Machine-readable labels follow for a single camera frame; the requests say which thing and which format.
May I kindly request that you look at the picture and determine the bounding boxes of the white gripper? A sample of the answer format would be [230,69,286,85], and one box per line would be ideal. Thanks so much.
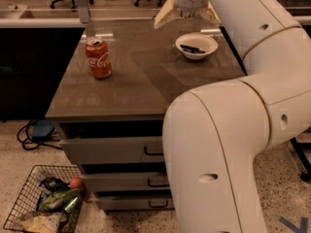
[154,0,221,29]

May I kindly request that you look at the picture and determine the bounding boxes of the blue foot pedal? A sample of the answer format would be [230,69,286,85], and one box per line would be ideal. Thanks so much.
[31,119,54,141]

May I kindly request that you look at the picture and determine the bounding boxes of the black wire basket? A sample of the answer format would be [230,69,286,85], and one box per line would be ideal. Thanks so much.
[3,165,86,233]

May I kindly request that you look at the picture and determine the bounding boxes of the black cart frame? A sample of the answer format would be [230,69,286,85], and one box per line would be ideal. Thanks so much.
[290,138,311,183]

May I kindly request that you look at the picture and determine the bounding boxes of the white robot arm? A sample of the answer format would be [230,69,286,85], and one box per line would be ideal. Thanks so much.
[155,0,311,233]

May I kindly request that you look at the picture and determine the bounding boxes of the black floor cable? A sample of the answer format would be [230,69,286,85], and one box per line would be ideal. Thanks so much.
[17,119,62,151]

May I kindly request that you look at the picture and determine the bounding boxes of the grey drawer cabinet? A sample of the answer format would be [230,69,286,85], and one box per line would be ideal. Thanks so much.
[47,18,243,200]

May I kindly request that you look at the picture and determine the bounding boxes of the red Coca-Cola can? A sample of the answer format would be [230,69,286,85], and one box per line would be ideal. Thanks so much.
[86,37,112,79]

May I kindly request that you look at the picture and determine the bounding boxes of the dark blueberry RXBAR wrapper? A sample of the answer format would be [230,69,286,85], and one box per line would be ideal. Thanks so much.
[180,45,205,53]

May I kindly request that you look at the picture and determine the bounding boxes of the top grey drawer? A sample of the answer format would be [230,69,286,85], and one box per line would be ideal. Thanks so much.
[60,137,164,164]

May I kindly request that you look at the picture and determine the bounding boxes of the left grey metal post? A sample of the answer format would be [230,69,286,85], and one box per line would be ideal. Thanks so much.
[76,0,90,23]

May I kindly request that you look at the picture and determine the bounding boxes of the yellow snack packet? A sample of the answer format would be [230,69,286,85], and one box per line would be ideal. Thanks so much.
[20,213,62,233]

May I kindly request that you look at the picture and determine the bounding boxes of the middle grey drawer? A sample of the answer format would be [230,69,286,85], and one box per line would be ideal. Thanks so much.
[82,172,169,191]

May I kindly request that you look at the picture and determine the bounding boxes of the white paper bowl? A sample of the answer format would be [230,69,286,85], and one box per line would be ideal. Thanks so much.
[175,33,218,60]

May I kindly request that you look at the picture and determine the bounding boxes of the orange ball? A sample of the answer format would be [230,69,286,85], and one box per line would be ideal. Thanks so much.
[69,177,83,189]

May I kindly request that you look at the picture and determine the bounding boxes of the grey drawer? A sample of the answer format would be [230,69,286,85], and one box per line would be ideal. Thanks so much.
[95,195,174,211]
[60,137,164,164]
[82,172,169,191]

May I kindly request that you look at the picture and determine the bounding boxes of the green snack bag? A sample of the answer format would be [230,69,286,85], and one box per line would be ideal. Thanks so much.
[39,189,80,212]

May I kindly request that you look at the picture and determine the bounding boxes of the bottom grey drawer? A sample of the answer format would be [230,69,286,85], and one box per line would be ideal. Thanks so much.
[95,195,174,211]

